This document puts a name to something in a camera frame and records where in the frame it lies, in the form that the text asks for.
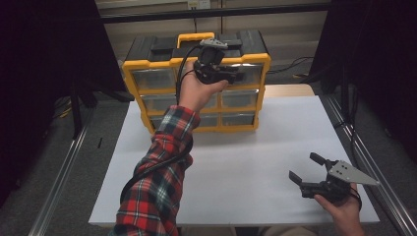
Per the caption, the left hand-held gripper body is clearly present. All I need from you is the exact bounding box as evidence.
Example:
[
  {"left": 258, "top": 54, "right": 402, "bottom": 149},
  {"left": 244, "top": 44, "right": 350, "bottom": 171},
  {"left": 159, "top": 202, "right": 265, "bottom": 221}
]
[{"left": 193, "top": 37, "right": 231, "bottom": 86}]

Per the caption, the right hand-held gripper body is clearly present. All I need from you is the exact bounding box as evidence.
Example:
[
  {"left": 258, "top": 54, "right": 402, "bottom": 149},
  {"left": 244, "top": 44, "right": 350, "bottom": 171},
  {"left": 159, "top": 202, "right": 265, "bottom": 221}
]
[{"left": 299, "top": 159, "right": 382, "bottom": 204}]

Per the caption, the yellow black drawer organizer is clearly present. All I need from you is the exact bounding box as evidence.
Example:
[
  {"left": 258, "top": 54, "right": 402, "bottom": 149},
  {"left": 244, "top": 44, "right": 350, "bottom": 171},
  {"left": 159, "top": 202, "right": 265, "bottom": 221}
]
[{"left": 121, "top": 29, "right": 272, "bottom": 136}]

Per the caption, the person's right hand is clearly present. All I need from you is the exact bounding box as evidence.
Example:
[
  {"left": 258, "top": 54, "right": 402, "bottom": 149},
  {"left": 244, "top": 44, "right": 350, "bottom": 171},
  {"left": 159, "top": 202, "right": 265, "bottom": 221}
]
[{"left": 314, "top": 182, "right": 363, "bottom": 230}]

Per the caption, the person's left hand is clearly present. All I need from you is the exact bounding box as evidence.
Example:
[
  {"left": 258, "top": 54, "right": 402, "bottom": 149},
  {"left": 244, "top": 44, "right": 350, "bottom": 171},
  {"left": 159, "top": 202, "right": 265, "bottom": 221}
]
[{"left": 178, "top": 60, "right": 230, "bottom": 114}]

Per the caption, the light wooden table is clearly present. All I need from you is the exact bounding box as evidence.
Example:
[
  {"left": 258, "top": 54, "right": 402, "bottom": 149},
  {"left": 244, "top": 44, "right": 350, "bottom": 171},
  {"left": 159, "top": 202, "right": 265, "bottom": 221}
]
[{"left": 264, "top": 84, "right": 316, "bottom": 98}]

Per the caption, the person's right leg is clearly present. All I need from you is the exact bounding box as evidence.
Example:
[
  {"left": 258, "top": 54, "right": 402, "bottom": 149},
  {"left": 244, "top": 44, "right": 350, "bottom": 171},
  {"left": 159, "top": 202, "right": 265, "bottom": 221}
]
[{"left": 262, "top": 225, "right": 316, "bottom": 236}]

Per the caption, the grid of clear plastic drawers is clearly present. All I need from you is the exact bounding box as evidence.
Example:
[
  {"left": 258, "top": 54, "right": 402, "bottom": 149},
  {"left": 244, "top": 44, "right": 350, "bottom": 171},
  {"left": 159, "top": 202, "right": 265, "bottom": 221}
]
[{"left": 131, "top": 64, "right": 260, "bottom": 130}]

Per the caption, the black horizontal bar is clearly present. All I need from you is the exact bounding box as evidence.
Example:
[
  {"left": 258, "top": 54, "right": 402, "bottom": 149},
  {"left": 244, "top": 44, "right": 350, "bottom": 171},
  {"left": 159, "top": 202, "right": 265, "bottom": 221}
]
[{"left": 99, "top": 2, "right": 332, "bottom": 24}]

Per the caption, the black curtain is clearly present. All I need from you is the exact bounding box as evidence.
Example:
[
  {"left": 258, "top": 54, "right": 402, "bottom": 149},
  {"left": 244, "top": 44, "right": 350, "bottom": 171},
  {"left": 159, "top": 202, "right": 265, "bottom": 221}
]
[
  {"left": 309, "top": 0, "right": 417, "bottom": 165},
  {"left": 0, "top": 0, "right": 127, "bottom": 207}
]

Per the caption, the black metal stand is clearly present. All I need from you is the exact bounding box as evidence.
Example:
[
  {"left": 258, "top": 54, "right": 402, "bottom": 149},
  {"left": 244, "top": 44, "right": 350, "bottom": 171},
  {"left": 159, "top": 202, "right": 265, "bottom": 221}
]
[{"left": 68, "top": 82, "right": 99, "bottom": 139}]

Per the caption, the right hand-held gripper cable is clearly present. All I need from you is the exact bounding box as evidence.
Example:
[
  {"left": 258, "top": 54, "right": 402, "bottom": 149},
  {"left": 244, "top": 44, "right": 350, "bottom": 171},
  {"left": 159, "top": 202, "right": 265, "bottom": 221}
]
[{"left": 348, "top": 188, "right": 364, "bottom": 211}]

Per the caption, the hand-held gripper cable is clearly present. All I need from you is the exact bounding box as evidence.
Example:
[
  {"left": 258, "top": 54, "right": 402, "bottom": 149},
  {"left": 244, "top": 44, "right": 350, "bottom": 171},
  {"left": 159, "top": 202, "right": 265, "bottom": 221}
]
[
  {"left": 348, "top": 188, "right": 364, "bottom": 211},
  {"left": 119, "top": 43, "right": 203, "bottom": 205}
]

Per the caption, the black floor cable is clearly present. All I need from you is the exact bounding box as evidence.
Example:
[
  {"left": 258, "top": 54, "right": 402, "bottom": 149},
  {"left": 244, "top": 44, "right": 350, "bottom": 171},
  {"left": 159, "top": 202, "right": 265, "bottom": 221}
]
[{"left": 267, "top": 56, "right": 315, "bottom": 75}]

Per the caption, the white wall outlet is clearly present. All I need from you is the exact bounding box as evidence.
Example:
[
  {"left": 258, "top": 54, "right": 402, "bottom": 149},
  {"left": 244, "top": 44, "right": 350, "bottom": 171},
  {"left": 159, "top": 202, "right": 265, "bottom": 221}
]
[{"left": 187, "top": 0, "right": 211, "bottom": 10}]

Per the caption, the aluminium floor rail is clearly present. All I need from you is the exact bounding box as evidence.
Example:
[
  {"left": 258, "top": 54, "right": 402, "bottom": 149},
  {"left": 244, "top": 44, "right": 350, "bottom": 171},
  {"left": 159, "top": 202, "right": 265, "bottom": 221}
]
[
  {"left": 323, "top": 96, "right": 417, "bottom": 236},
  {"left": 28, "top": 126, "right": 89, "bottom": 236}
]

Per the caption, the left hand-held gripper cable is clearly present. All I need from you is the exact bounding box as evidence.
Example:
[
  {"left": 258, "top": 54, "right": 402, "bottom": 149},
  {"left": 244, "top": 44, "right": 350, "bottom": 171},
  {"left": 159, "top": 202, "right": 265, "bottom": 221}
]
[{"left": 119, "top": 43, "right": 203, "bottom": 205}]

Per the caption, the yellow floor cable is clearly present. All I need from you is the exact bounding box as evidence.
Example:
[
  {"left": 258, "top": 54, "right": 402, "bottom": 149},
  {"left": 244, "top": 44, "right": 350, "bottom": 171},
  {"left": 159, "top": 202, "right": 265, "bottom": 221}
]
[{"left": 58, "top": 97, "right": 74, "bottom": 120}]

